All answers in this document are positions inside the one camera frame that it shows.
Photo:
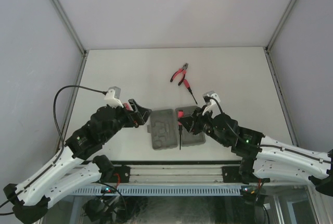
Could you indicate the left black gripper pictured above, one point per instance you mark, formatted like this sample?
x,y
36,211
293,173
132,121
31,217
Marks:
x,y
142,113

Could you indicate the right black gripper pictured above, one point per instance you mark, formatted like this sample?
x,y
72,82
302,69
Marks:
x,y
192,123

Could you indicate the grey plastic tool case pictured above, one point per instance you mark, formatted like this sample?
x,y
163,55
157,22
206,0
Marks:
x,y
164,130

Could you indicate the red black screwdriver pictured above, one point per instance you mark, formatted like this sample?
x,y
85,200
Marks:
x,y
187,85
180,114

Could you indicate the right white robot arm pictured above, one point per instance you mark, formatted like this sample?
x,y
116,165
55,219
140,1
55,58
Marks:
x,y
262,157

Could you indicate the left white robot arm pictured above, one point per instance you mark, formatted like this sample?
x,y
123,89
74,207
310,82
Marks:
x,y
33,197

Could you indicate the red utility knife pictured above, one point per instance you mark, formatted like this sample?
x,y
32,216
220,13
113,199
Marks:
x,y
127,106

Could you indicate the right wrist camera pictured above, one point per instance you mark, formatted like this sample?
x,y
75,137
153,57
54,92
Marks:
x,y
211,102

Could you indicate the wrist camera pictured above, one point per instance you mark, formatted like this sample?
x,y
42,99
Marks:
x,y
112,97
211,102

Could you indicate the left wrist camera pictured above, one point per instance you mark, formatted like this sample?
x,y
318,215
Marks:
x,y
112,97

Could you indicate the red handled pliers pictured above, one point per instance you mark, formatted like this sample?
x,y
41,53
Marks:
x,y
182,71

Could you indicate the aluminium mounting rail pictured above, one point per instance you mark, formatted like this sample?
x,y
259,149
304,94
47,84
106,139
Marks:
x,y
150,174

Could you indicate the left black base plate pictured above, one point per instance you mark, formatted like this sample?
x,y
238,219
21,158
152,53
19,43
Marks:
x,y
117,174

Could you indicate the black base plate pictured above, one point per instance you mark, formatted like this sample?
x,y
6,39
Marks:
x,y
238,174
117,174

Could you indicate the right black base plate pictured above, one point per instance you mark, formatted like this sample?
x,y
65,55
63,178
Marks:
x,y
238,174

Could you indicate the blue slotted cable duct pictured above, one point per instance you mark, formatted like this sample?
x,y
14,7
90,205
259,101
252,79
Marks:
x,y
159,190

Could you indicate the left aluminium frame post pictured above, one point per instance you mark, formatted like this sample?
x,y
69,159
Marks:
x,y
74,37

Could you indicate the aluminium frame post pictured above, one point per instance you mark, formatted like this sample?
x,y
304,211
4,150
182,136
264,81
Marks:
x,y
74,37
272,67

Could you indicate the right aluminium frame post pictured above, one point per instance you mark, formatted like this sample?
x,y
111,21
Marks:
x,y
272,67

